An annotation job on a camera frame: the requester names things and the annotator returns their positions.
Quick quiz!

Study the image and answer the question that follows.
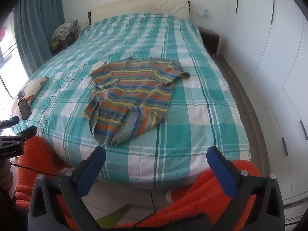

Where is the teal plaid bedspread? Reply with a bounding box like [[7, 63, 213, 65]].
[[12, 13, 252, 190]]

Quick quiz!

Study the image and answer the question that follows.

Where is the striped knit sweater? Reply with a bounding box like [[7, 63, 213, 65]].
[[82, 56, 190, 147]]

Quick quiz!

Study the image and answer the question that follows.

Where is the person's left hand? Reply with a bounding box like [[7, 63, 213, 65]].
[[0, 160, 14, 194]]

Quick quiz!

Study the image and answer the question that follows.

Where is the window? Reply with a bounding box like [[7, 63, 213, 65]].
[[0, 12, 28, 117]]

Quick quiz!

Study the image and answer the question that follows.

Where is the checked folded blanket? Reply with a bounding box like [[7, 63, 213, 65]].
[[51, 20, 79, 41]]

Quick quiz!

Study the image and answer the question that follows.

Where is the blue curtain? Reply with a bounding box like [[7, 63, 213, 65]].
[[13, 0, 66, 78]]

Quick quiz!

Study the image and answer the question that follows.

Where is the black smartphone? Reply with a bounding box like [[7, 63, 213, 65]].
[[18, 98, 32, 120]]

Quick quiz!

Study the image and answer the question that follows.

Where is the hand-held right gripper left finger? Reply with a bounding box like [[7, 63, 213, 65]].
[[27, 146, 107, 231]]

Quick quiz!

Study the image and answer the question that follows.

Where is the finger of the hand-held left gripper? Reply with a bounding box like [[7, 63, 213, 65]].
[[0, 126, 38, 143], [0, 116, 20, 129]]

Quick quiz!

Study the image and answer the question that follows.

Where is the cream patterned pillow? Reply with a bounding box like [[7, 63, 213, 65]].
[[12, 76, 50, 123]]

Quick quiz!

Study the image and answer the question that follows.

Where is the dark bedside table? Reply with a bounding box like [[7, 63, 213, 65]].
[[50, 37, 79, 54]]

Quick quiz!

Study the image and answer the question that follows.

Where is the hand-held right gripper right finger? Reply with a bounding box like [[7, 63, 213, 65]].
[[206, 146, 285, 231]]

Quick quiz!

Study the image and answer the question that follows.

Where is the dark wooden nightstand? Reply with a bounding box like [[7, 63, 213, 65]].
[[197, 26, 220, 56]]

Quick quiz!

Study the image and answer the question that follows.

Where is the black cable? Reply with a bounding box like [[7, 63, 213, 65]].
[[11, 163, 59, 177]]

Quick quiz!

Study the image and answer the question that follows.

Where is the white wardrobe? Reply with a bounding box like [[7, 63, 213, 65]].
[[217, 0, 308, 208]]

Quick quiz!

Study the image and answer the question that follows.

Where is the wooden bed frame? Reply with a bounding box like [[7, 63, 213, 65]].
[[211, 54, 268, 176]]

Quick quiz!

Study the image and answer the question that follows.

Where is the white wall socket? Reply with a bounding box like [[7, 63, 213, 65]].
[[197, 9, 212, 19]]

